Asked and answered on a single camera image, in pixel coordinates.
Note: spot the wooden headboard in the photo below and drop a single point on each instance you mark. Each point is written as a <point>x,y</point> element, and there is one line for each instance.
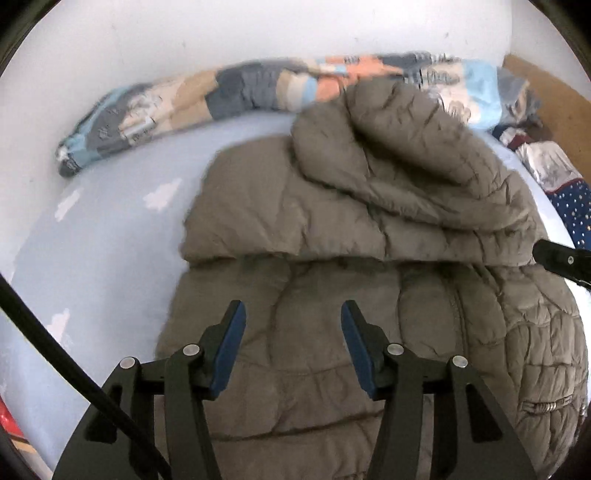
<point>563,106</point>

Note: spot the light blue bed sheet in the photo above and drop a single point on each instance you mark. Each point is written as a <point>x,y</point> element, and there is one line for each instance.
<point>115,240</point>

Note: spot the khaki puffer jacket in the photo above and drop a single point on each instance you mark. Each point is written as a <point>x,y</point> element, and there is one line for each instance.
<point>369,207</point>

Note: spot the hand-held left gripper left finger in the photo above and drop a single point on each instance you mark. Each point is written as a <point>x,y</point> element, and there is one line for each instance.
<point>228,350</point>

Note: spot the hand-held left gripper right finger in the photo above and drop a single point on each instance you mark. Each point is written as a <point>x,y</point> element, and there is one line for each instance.
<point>358,350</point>

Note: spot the red plastic object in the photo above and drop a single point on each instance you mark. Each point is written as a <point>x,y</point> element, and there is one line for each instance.
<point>7,420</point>

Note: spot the grey blue knit cloth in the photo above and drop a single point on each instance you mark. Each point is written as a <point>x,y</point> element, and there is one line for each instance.
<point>521,99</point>

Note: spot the patchwork blanket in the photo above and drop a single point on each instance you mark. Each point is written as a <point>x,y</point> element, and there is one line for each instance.
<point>184,97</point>

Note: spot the blue starry blanket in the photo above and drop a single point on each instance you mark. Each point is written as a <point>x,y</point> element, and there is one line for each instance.
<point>575,207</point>

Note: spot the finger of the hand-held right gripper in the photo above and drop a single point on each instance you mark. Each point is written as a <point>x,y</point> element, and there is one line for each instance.
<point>563,261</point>

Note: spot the white red printed cloth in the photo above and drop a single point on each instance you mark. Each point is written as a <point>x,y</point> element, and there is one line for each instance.
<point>549,164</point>

